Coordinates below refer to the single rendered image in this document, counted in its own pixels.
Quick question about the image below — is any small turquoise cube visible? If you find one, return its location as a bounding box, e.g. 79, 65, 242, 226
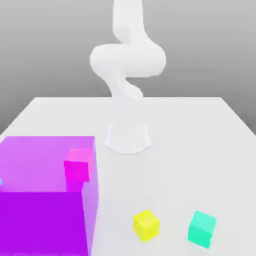
187, 210, 218, 250

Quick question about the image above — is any small magenta cube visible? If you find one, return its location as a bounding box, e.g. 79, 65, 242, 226
63, 148, 95, 193

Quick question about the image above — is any small yellow cube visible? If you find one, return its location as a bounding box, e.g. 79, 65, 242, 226
133, 209, 161, 243

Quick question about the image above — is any large purple box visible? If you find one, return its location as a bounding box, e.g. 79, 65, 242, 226
0, 135, 99, 256

